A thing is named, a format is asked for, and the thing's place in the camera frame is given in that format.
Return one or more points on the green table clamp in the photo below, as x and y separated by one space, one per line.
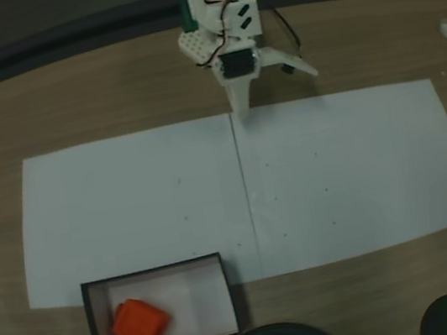
188 18

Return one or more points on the orange cube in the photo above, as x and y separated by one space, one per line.
141 323

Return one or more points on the dark brown open box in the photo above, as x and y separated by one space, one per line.
202 298

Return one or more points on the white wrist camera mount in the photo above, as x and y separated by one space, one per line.
287 59

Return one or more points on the grey desk partition panel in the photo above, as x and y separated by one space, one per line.
80 41

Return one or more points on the white paper sheet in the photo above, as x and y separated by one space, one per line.
357 176
128 208

